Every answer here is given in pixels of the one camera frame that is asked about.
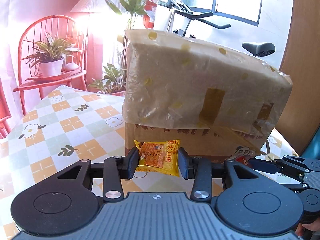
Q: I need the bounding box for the red clear snack packet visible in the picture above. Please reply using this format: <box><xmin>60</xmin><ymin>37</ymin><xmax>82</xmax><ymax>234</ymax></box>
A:
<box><xmin>229</xmin><ymin>155</ymin><xmax>251</xmax><ymax>166</ymax></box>

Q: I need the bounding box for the black exercise bike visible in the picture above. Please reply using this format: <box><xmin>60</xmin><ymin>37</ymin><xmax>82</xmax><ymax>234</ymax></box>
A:
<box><xmin>166</xmin><ymin>0</ymin><xmax>276</xmax><ymax>58</ymax></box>

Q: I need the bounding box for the person's right hand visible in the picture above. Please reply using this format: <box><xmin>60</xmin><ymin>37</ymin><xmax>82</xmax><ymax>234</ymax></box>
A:
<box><xmin>295</xmin><ymin>218</ymin><xmax>320</xmax><ymax>237</ymax></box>

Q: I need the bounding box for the cardboard box with plastic liner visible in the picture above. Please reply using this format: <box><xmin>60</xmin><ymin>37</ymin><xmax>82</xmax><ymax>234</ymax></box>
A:
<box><xmin>122</xmin><ymin>29</ymin><xmax>292</xmax><ymax>162</ymax></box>

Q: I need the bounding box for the pink room scene backdrop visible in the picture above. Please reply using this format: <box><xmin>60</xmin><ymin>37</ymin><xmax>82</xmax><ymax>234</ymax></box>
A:
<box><xmin>0</xmin><ymin>0</ymin><xmax>166</xmax><ymax>140</ymax></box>

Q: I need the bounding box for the wooden board panel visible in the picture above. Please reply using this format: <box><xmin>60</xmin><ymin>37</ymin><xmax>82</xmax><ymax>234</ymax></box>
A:
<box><xmin>276</xmin><ymin>0</ymin><xmax>319</xmax><ymax>154</ymax></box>

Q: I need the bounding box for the yellow spicy snack packet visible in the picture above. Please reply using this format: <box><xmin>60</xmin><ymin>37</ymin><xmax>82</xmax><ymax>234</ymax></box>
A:
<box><xmin>134</xmin><ymin>140</ymin><xmax>180</xmax><ymax>177</ymax></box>

